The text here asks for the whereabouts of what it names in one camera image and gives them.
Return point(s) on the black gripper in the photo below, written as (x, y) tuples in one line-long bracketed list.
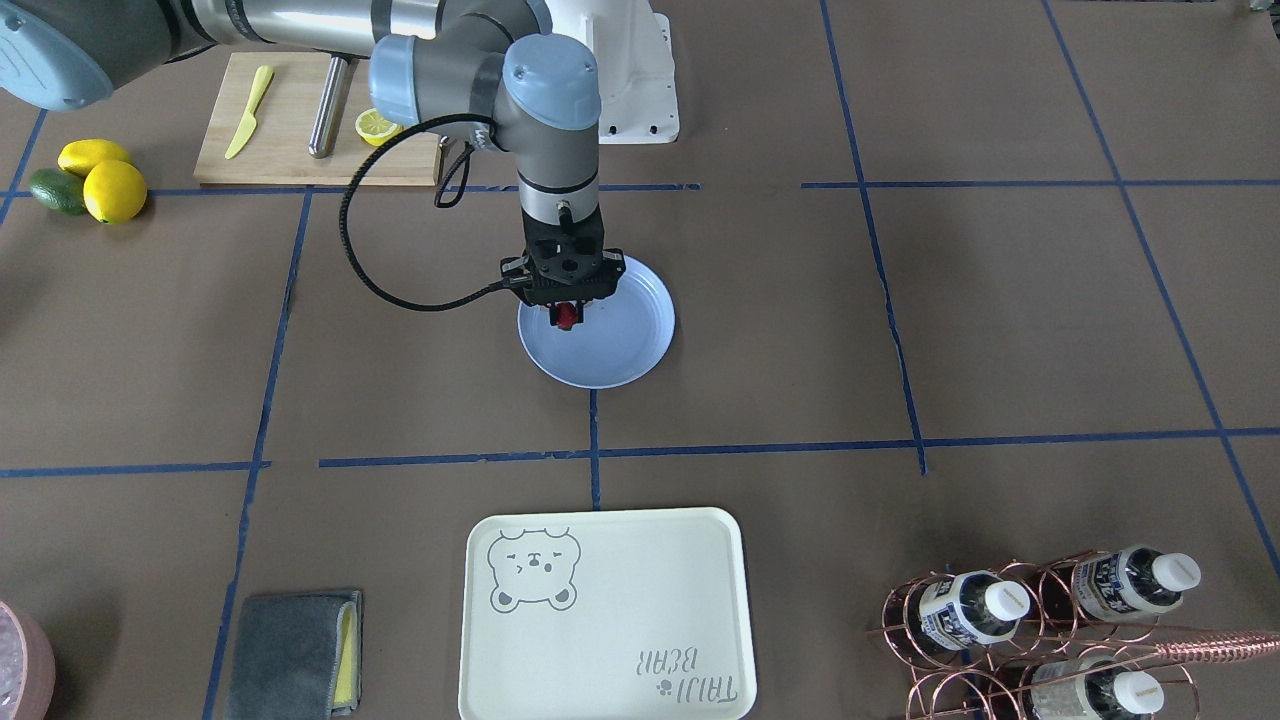
[(513, 269)]

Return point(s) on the red strawberry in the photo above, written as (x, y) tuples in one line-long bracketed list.
[(566, 316)]

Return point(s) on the blue plate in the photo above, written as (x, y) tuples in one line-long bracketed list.
[(620, 340)]

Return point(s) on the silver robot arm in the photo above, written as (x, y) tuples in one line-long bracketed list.
[(492, 74)]

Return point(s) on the lemon half slice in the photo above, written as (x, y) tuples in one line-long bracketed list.
[(375, 129)]

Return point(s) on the cream bear tray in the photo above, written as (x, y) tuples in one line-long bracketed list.
[(630, 614)]

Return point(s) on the steel muddler black cap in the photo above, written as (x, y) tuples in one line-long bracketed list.
[(332, 102)]

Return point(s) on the wooden cutting board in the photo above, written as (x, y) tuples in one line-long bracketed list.
[(279, 150)]

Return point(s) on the yellow plastic knife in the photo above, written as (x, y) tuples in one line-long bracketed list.
[(248, 121)]

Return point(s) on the grey folded cloth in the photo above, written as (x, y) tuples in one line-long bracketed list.
[(298, 656)]

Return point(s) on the yellow lemon front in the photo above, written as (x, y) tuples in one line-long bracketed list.
[(114, 192)]

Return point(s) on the yellow lemon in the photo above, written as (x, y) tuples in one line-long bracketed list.
[(114, 192), (81, 156)]

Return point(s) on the tea bottle white cap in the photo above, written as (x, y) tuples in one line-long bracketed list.
[(966, 611)]

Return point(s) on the yellow lemon back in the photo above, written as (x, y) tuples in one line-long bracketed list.
[(81, 156)]

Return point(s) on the green lime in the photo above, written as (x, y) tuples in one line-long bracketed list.
[(58, 190)]

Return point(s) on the pink bowl of ice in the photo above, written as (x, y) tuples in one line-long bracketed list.
[(28, 667)]

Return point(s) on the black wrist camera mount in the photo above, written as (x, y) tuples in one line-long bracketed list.
[(555, 268)]

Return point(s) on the white pedestal column base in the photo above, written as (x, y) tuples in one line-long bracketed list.
[(632, 47)]

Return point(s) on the copper wire bottle rack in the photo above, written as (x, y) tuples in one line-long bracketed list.
[(986, 683)]

